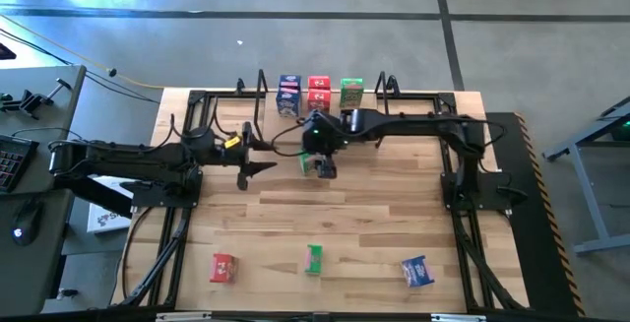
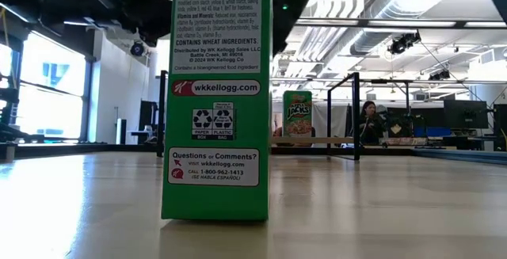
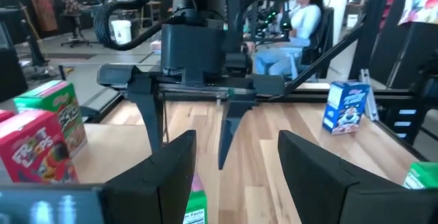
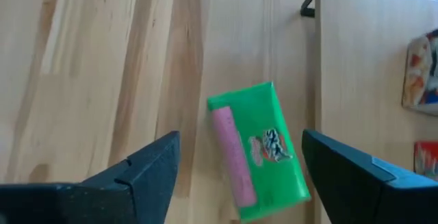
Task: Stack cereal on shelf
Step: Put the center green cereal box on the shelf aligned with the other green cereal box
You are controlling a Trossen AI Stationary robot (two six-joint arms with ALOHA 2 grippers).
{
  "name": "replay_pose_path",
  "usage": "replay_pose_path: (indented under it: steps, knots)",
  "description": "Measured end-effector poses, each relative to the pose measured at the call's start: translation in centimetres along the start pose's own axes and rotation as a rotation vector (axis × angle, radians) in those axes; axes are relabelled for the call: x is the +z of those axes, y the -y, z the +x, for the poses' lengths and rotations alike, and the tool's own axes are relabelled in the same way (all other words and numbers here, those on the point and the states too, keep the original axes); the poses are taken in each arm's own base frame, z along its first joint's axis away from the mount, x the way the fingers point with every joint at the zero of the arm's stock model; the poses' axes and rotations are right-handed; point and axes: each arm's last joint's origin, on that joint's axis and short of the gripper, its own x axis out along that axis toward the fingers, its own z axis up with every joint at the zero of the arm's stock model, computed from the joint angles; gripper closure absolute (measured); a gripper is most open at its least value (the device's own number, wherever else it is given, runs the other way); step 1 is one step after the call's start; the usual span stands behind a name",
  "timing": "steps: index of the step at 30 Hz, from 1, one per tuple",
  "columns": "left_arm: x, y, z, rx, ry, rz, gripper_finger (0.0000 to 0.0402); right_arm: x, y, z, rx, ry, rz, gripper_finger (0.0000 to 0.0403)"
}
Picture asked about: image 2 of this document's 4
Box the green Apple Jacks cereal box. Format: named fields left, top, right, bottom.
left=160, top=0, right=273, bottom=223
left=282, top=90, right=314, bottom=139

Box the black ceiling spotlight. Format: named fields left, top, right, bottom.
left=387, top=30, right=422, bottom=56
left=429, top=68, right=452, bottom=82

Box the person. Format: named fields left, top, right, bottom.
left=358, top=100, right=391, bottom=147

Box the black cabinet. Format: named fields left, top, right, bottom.
left=138, top=99, right=158, bottom=144

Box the blue flat panel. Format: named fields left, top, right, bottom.
left=413, top=127, right=453, bottom=138

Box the white tower unit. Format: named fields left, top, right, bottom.
left=115, top=117, right=128, bottom=146

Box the black computer monitor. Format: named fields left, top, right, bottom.
left=443, top=99, right=490, bottom=130
left=493, top=103, right=507, bottom=152

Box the large bright window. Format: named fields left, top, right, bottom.
left=17, top=31, right=87, bottom=140

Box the black equipment rack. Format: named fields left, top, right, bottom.
left=0, top=72, right=45, bottom=146

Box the small grey block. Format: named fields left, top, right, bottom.
left=0, top=142, right=17, bottom=164

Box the silver ventilation duct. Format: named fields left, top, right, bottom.
left=348, top=0, right=440, bottom=56

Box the round black ceiling camera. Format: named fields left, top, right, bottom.
left=130, top=40, right=146, bottom=57

